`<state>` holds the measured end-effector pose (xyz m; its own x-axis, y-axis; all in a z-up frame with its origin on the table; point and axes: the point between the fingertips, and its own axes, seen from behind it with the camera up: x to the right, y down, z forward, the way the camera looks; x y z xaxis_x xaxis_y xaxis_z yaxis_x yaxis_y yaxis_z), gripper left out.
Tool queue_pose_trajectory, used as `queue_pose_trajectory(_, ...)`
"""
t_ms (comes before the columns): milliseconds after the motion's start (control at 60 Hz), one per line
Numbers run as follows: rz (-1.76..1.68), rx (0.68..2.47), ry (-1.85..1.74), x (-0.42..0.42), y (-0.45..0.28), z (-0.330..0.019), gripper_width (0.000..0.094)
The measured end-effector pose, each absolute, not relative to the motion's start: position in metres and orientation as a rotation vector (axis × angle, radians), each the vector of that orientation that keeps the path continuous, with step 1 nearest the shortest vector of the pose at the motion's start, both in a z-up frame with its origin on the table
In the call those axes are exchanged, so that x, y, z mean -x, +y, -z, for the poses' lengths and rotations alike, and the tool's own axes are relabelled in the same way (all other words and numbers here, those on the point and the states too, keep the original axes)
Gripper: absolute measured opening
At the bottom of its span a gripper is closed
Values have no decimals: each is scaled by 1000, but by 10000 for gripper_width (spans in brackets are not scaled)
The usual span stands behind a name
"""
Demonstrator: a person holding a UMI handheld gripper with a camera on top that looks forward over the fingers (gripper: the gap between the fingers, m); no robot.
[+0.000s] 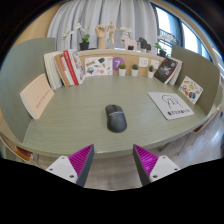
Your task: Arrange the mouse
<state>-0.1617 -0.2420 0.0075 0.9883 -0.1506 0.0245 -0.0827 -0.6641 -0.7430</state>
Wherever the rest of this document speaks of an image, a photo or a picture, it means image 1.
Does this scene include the white book behind black book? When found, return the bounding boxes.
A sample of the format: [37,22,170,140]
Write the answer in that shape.
[168,59,184,86]

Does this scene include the purple round number sign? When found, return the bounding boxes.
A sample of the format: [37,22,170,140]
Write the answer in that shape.
[112,56,126,72]

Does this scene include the grey-white curtain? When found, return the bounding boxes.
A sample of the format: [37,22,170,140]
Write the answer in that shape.
[46,0,159,51]

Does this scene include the thick white book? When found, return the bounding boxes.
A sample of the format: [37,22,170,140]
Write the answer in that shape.
[43,50,63,91]

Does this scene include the colourful sticker sheet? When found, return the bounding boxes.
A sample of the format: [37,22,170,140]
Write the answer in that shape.
[178,75,204,105]

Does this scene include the white mouse pad, line drawing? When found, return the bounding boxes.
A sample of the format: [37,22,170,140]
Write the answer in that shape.
[147,91,195,121]

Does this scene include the pink wooden horse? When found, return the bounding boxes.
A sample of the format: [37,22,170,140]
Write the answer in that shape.
[120,34,138,52]

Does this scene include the white orchid in black pot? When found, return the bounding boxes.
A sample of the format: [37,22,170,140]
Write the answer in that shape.
[62,23,91,52]
[154,33,178,58]
[116,26,134,51]

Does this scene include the wooden hand model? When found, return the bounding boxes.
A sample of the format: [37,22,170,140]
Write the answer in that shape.
[94,24,108,50]

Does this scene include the green desk partition panel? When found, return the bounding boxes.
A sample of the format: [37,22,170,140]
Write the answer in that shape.
[171,44,221,116]
[0,37,56,143]

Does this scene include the small plant in white pot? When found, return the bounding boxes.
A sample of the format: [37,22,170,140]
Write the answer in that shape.
[118,63,128,77]
[130,63,140,77]
[147,64,156,79]

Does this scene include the black computer mouse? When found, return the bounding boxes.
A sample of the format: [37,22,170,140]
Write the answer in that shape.
[105,104,128,133]

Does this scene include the brown-cover book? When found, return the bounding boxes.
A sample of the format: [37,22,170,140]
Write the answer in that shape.
[54,53,73,88]

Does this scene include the beige book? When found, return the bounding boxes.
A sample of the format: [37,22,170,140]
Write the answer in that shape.
[19,73,55,120]

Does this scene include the black-cover book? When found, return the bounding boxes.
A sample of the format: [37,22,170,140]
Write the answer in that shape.
[153,58,179,84]

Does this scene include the white wall socket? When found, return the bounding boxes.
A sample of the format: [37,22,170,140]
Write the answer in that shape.
[150,58,160,70]
[138,56,150,68]

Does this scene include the wooden artist mannequin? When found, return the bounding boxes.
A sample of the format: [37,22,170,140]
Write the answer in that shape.
[105,20,118,49]

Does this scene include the black wooden horse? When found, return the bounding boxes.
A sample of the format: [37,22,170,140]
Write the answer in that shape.
[137,37,152,53]

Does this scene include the white picture sticker card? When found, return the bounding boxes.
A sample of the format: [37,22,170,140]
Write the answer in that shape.
[84,56,114,77]

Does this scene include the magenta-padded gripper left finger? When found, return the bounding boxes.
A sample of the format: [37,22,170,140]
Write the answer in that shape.
[45,143,95,188]

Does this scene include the orange-seat chair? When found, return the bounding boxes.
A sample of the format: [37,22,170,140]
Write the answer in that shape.
[0,133,38,164]
[159,106,223,156]

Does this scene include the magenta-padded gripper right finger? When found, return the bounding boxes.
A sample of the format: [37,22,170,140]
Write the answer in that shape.
[132,143,181,187]

